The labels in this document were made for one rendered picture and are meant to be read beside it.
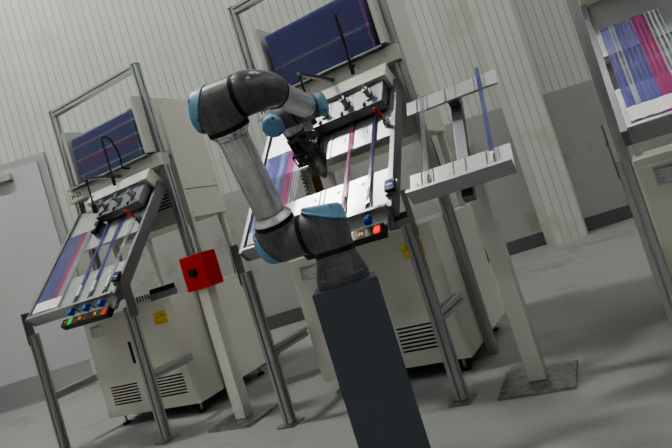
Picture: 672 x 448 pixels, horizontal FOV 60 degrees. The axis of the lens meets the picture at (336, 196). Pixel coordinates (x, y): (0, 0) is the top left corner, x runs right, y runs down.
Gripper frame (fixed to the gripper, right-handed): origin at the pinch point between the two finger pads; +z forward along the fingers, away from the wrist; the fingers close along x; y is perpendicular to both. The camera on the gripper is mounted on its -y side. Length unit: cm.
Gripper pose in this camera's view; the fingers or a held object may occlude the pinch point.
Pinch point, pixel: (324, 173)
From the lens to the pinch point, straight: 212.9
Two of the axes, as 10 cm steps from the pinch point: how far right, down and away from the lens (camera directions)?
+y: -2.3, 5.8, -7.8
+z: 4.9, 7.6, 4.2
